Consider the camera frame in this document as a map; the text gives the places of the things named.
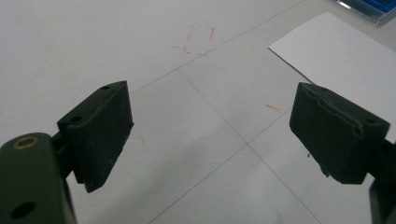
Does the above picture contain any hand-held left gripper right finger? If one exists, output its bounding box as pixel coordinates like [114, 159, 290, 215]
[289, 81, 390, 185]

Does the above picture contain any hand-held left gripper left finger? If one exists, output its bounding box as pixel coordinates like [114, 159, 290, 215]
[57, 80, 135, 194]

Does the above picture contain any clear ink pad box lid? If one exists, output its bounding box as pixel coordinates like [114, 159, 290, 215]
[335, 0, 396, 26]

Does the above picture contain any blue ink pad box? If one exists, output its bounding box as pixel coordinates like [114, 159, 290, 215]
[358, 0, 396, 14]

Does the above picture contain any white paper sheet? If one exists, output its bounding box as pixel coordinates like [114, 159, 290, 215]
[268, 12, 396, 144]

